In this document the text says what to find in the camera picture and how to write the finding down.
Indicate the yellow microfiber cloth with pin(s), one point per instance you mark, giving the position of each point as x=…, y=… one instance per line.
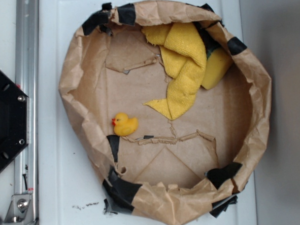
x=184, y=58

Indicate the yellow green sponge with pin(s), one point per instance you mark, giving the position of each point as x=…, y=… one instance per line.
x=218, y=63

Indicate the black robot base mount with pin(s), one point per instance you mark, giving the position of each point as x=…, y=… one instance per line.
x=13, y=121

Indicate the brown paper bag bin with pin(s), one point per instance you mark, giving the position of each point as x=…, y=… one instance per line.
x=172, y=171

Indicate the yellow rubber duck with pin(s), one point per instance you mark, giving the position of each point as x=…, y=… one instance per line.
x=123, y=125

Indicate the metal corner bracket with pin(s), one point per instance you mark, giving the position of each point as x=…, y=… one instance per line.
x=20, y=210

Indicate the aluminium extrusion rail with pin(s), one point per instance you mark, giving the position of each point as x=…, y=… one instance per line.
x=26, y=75

